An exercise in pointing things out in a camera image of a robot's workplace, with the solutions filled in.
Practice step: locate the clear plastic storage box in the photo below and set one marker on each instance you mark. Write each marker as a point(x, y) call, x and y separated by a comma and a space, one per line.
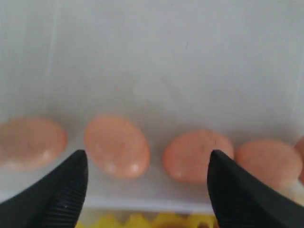
point(234, 66)

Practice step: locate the brown egg right edge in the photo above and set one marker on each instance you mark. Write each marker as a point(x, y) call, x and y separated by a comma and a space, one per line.
point(275, 163)

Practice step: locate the brown egg top back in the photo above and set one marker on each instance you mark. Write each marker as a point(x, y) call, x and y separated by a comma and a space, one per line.
point(186, 158)

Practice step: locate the yellow plastic egg tray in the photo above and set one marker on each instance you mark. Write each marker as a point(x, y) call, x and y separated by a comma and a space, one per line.
point(161, 220)

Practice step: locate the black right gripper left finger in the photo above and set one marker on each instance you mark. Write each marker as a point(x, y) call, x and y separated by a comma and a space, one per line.
point(55, 201)

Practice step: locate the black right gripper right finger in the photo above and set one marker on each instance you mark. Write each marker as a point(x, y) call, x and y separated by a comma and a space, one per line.
point(239, 200)

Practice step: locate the brown egg front corner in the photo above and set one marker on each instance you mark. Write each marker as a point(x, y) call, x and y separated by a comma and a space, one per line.
point(30, 142)

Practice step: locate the brown egg front middle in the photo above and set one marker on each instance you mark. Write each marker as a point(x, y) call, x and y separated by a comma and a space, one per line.
point(117, 146)

